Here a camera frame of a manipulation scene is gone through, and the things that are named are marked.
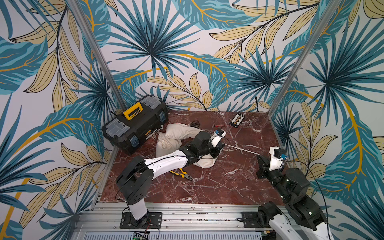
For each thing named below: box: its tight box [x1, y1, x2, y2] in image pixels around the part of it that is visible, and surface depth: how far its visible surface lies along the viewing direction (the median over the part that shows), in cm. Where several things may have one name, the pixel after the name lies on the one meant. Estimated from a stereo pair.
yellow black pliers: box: [170, 168, 194, 181], surface depth 89 cm
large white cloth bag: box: [192, 153, 219, 168], surface depth 87 cm
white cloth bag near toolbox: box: [155, 131, 182, 158], surface depth 95 cm
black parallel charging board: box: [229, 112, 246, 129], surface depth 116 cm
